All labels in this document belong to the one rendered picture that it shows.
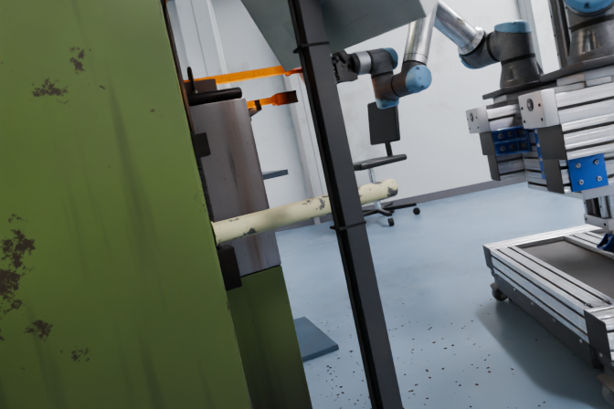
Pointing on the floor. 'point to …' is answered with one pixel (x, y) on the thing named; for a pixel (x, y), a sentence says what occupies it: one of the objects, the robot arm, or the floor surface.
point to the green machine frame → (102, 198)
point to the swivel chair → (385, 131)
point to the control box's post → (343, 180)
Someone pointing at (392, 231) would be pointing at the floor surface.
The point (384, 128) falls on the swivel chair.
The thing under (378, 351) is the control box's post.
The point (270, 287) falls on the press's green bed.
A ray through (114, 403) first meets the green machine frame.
